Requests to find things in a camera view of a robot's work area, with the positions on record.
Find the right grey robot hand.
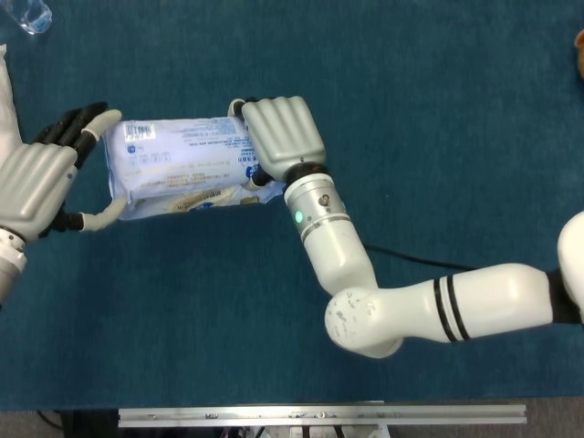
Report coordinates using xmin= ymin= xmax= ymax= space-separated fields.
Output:
xmin=226 ymin=95 xmax=330 ymax=191

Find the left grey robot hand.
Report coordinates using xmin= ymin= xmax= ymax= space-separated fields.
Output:
xmin=0 ymin=101 xmax=128 ymax=244

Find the blue white wipes pack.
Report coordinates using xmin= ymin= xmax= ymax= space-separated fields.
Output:
xmin=100 ymin=116 xmax=287 ymax=223

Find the white plastic bag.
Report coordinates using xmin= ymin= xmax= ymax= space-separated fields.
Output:
xmin=0 ymin=43 xmax=22 ymax=156

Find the clear plastic water bottle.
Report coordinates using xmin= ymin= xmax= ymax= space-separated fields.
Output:
xmin=6 ymin=0 xmax=54 ymax=37

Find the teal table cloth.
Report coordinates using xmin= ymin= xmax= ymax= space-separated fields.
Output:
xmin=0 ymin=0 xmax=584 ymax=414

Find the brown plush toy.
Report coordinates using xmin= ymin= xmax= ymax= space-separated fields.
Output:
xmin=573 ymin=27 xmax=584 ymax=82

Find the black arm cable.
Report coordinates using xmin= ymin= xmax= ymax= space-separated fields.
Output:
xmin=362 ymin=244 xmax=480 ymax=270

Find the black floor cable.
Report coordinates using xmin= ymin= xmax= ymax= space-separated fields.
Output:
xmin=36 ymin=409 xmax=65 ymax=433

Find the aluminium rail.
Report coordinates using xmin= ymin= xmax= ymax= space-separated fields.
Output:
xmin=117 ymin=403 xmax=527 ymax=429

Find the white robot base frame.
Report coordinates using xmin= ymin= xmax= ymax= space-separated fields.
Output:
xmin=223 ymin=424 xmax=391 ymax=438

